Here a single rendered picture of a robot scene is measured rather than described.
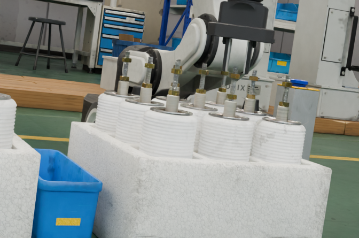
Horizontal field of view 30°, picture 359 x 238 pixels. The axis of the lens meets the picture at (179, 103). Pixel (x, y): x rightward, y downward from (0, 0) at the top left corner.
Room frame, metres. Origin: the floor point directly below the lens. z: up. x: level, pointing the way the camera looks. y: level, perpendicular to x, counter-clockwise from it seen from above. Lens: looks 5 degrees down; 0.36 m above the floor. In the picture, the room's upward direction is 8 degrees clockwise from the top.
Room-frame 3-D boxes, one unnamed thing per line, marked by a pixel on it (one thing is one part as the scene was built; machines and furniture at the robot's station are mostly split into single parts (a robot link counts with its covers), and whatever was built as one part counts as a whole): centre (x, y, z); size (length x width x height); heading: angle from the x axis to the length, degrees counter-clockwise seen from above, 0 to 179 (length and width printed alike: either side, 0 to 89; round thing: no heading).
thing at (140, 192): (1.33, -0.04, 0.09); 0.39 x 0.39 x 0.18; 27
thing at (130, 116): (1.27, 0.07, 0.16); 0.10 x 0.10 x 0.18
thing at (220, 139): (1.22, -0.09, 0.16); 0.10 x 0.10 x 0.18
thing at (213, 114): (1.22, -0.09, 0.25); 0.08 x 0.08 x 0.01
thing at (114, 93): (1.38, 0.12, 0.25); 0.08 x 0.08 x 0.01
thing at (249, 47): (1.22, -0.12, 0.36); 0.03 x 0.02 x 0.06; 171
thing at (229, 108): (1.22, -0.09, 0.26); 0.02 x 0.02 x 0.03
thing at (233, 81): (1.22, -0.09, 0.31); 0.01 x 0.01 x 0.08
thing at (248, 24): (1.22, -0.09, 0.45); 0.13 x 0.10 x 0.12; 81
